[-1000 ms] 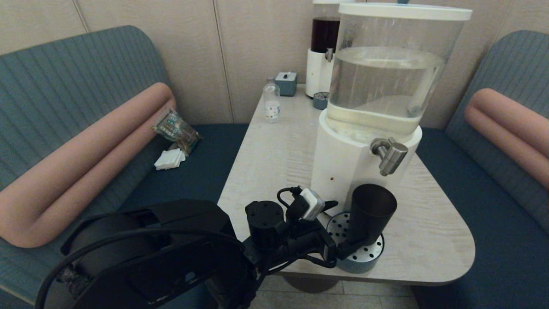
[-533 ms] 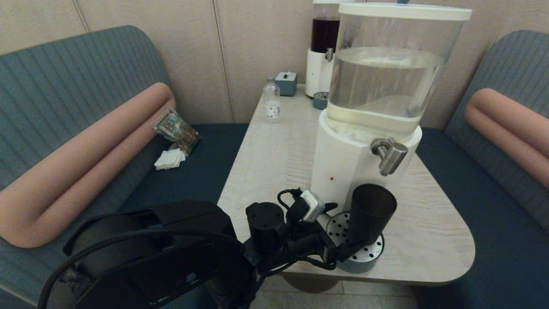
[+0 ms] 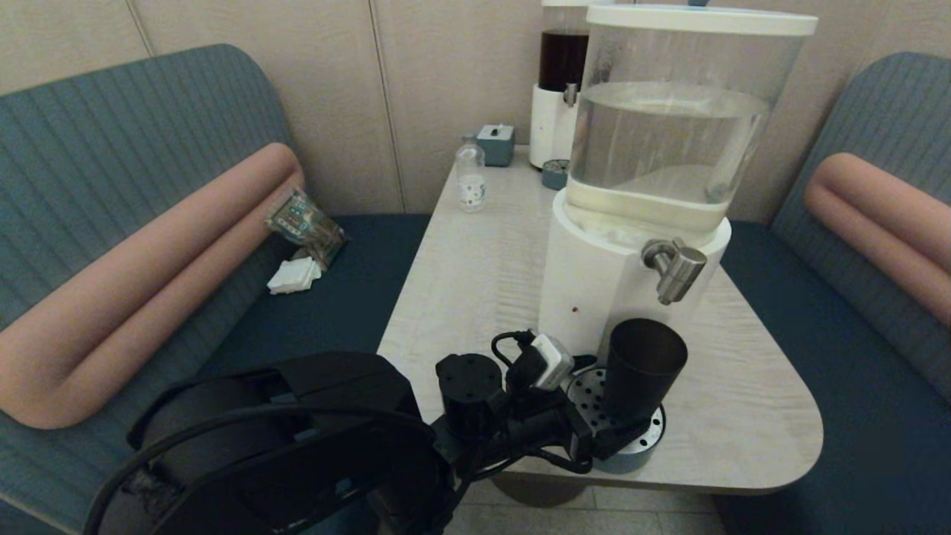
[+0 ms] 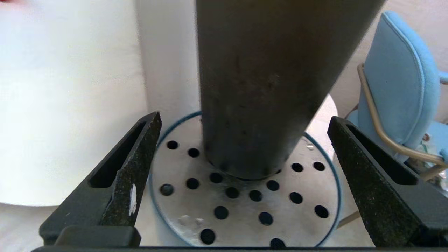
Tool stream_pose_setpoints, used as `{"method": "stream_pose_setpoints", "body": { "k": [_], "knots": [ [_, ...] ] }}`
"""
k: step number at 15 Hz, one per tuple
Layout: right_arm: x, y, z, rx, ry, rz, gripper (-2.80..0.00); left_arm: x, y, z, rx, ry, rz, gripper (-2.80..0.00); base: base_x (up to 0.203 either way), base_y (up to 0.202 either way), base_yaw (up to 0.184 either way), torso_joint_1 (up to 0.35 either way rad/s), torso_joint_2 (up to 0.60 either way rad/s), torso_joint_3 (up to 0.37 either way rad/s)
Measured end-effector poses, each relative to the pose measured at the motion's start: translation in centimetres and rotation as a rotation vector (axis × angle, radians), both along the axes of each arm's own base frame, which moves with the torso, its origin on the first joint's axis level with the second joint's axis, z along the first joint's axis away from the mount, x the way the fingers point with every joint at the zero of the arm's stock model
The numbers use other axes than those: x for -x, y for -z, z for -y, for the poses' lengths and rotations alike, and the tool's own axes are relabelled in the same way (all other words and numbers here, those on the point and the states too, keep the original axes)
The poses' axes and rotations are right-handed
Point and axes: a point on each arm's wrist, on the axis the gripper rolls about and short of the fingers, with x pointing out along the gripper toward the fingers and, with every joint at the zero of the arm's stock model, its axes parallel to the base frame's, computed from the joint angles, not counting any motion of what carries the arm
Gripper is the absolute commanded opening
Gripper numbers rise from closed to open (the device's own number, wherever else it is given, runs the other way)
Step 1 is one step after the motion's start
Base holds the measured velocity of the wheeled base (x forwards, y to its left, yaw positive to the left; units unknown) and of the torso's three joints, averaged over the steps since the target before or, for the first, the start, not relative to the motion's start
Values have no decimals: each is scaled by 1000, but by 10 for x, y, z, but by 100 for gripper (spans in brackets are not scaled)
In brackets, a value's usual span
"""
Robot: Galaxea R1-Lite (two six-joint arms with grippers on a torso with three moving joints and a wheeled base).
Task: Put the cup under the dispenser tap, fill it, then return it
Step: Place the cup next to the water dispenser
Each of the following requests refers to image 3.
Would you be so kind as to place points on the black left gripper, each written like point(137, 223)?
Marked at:
point(550, 427)

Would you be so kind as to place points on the black plastic cup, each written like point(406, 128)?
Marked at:
point(645, 371)

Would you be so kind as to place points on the silver metal dispenser tap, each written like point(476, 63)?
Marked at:
point(680, 267)

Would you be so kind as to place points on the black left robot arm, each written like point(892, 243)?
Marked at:
point(297, 461)

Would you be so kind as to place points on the round blue perforated drip tray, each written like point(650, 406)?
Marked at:
point(591, 401)

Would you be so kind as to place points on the small round blue drip tray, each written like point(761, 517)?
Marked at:
point(553, 174)

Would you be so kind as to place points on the teal ribbed booth sofa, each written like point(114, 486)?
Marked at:
point(854, 371)
point(148, 119)

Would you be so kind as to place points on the clear plastic bottle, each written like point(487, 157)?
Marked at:
point(470, 182)

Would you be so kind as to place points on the clear water dispenser white base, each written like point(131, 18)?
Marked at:
point(669, 148)

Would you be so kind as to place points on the small blue tissue box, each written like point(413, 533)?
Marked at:
point(495, 145)

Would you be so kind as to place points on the dark drink dispenser white base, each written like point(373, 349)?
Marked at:
point(553, 126)

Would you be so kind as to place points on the small metal dispenser tap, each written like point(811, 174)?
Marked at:
point(570, 94)

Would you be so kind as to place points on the white paper napkin stack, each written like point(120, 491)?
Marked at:
point(295, 276)

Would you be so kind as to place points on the pink bolster cushion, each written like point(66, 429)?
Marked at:
point(148, 297)
point(877, 214)

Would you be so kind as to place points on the clear plastic snack packet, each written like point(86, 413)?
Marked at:
point(304, 225)

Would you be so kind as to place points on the white dispenser lid blue knob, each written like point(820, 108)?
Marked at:
point(702, 18)

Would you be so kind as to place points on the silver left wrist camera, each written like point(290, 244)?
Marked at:
point(551, 362)

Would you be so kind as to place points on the table pedestal with base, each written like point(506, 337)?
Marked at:
point(542, 494)

